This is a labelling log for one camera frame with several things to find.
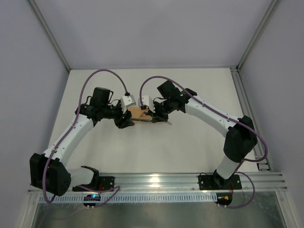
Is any right side aluminium rail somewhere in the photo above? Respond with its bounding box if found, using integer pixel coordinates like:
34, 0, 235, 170
230, 67, 272, 172

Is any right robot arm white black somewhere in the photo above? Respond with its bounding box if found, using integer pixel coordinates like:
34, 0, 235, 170
150, 80, 257, 189

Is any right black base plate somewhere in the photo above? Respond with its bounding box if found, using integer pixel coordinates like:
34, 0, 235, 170
198, 172, 242, 190

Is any beige satin napkin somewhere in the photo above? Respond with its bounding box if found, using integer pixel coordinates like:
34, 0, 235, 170
128, 106, 152, 120

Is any corner aluminium post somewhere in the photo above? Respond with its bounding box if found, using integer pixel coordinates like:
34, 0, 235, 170
236, 0, 281, 71
26, 0, 71, 73

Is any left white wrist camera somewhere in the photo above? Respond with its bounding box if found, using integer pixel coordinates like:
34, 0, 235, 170
120, 95, 136, 113

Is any green handled knife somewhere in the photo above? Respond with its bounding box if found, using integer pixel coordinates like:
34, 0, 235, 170
133, 117, 173, 127

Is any right corner aluminium post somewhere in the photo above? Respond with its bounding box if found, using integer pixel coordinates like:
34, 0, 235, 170
236, 0, 281, 71

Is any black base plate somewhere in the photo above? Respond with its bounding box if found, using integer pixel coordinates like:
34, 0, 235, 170
72, 175, 115, 192
198, 172, 242, 190

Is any left corner aluminium post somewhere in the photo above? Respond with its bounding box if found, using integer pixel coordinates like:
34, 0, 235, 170
26, 0, 71, 73

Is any green handled fork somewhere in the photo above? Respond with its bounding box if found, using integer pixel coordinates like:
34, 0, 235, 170
131, 118, 152, 123

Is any slotted grey cable duct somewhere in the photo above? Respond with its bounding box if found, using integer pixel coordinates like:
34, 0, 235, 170
53, 192, 217, 203

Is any aluminium rail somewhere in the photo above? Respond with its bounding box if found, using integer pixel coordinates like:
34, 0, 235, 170
230, 67, 272, 172
27, 172, 288, 193

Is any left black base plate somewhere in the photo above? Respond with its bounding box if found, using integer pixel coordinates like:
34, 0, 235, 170
72, 175, 115, 192

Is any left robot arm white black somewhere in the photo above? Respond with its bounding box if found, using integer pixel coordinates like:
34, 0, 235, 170
29, 87, 136, 196

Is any left controller board with led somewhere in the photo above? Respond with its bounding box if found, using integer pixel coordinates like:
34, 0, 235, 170
83, 194, 101, 208

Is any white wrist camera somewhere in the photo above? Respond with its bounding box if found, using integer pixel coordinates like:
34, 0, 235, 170
120, 95, 136, 113
138, 95, 154, 112

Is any front aluminium rail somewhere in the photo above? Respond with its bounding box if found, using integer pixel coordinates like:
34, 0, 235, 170
27, 172, 288, 193

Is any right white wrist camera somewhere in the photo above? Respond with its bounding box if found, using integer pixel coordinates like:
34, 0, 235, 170
138, 95, 154, 112

